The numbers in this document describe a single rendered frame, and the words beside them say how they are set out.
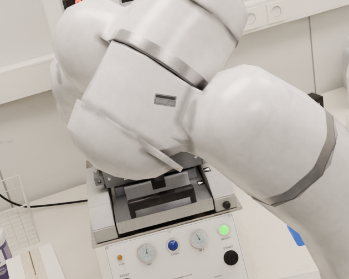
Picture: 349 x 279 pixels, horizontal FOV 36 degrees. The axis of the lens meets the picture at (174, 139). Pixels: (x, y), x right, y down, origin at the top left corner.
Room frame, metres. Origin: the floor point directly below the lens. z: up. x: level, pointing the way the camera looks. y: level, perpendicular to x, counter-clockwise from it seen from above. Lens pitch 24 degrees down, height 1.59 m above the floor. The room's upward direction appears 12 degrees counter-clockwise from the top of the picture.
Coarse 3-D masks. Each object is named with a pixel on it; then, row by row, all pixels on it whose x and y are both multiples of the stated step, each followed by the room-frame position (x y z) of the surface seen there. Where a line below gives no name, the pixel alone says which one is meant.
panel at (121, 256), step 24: (216, 216) 1.04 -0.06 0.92; (144, 240) 1.02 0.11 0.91; (168, 240) 1.02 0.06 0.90; (216, 240) 1.02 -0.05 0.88; (120, 264) 1.00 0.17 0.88; (144, 264) 1.00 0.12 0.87; (168, 264) 1.00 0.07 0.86; (192, 264) 1.00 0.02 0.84; (216, 264) 1.00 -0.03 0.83; (240, 264) 1.00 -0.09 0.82
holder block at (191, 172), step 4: (188, 168) 1.16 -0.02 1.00; (192, 168) 1.16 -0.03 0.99; (172, 172) 1.16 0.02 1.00; (176, 172) 1.16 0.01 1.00; (180, 172) 1.15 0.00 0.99; (188, 172) 1.16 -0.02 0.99; (192, 172) 1.16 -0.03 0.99; (164, 176) 1.15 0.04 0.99; (188, 176) 1.16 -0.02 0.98; (192, 176) 1.16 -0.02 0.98; (196, 176) 1.16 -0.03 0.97; (140, 180) 1.15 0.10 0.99; (144, 180) 1.15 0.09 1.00; (148, 180) 1.15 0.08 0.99; (124, 184) 1.15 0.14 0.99; (128, 184) 1.15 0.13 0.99; (132, 184) 1.14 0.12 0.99; (116, 188) 1.14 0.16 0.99; (120, 188) 1.14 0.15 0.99; (116, 192) 1.14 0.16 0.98; (120, 192) 1.14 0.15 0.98; (124, 192) 1.14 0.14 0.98; (116, 196) 1.14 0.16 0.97; (120, 196) 1.14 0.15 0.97
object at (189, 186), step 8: (160, 192) 1.05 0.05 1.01; (168, 192) 1.04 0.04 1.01; (176, 192) 1.04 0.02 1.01; (184, 192) 1.04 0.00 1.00; (192, 192) 1.04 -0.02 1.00; (128, 200) 1.04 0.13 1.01; (136, 200) 1.04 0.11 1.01; (144, 200) 1.03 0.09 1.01; (152, 200) 1.03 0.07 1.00; (160, 200) 1.04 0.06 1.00; (168, 200) 1.04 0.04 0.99; (192, 200) 1.04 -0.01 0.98; (136, 208) 1.03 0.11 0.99; (144, 208) 1.03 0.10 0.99
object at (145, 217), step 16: (176, 176) 1.11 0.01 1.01; (112, 192) 1.17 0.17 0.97; (128, 192) 1.10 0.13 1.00; (144, 192) 1.10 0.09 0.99; (208, 192) 1.08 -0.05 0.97; (128, 208) 1.08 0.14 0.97; (160, 208) 1.05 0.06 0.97; (176, 208) 1.04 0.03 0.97; (192, 208) 1.04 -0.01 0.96; (208, 208) 1.05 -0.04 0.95; (128, 224) 1.03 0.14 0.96; (144, 224) 1.03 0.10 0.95
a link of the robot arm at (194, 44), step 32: (96, 0) 0.59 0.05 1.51; (160, 0) 0.50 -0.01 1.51; (192, 0) 0.49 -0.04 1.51; (224, 0) 0.50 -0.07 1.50; (64, 32) 0.57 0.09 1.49; (96, 32) 0.56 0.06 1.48; (128, 32) 0.50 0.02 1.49; (160, 32) 0.48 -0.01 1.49; (192, 32) 0.48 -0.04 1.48; (224, 32) 0.49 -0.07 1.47; (64, 64) 0.56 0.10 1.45; (96, 64) 0.55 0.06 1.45; (160, 64) 0.47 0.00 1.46; (192, 64) 0.47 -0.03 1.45; (224, 64) 0.50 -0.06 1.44
